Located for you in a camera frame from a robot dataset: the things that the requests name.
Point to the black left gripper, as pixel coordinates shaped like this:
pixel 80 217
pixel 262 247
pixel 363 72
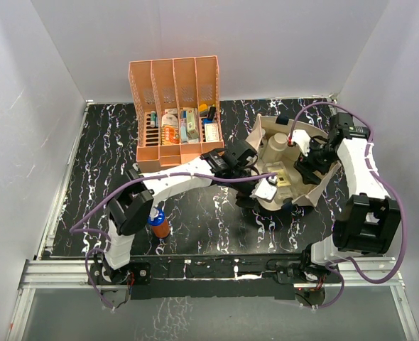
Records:
pixel 245 199

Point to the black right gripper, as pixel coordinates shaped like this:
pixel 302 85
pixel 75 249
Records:
pixel 304 164

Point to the cream cylindrical bottle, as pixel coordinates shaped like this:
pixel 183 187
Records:
pixel 275 148

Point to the tall clear square bottle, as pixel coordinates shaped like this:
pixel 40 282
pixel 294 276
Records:
pixel 284 185

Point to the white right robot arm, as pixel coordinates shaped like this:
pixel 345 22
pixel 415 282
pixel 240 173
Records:
pixel 370 218

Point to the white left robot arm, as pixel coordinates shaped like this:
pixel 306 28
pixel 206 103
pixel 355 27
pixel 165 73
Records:
pixel 131 209

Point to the white red label card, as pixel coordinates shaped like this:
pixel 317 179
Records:
pixel 211 132

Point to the green cardboard box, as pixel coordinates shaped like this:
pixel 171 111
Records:
pixel 192 123

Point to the orange spiral notebook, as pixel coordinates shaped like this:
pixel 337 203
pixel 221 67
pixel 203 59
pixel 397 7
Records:
pixel 170 135

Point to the white label packet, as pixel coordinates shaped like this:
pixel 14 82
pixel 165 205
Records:
pixel 170 118

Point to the peach plastic desk organizer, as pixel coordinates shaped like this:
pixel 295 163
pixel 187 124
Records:
pixel 177 108

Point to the green white glue stick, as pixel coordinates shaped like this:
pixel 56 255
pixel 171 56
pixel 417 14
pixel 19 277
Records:
pixel 153 119

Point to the orange bottle blue cap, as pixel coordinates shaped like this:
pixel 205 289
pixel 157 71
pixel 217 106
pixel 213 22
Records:
pixel 158 223

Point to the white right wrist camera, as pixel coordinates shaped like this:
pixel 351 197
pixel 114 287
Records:
pixel 301 139

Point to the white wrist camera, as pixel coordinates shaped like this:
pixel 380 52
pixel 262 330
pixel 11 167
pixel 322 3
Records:
pixel 265 189
pixel 301 139

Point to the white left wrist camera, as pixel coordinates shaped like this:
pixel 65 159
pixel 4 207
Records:
pixel 265 189

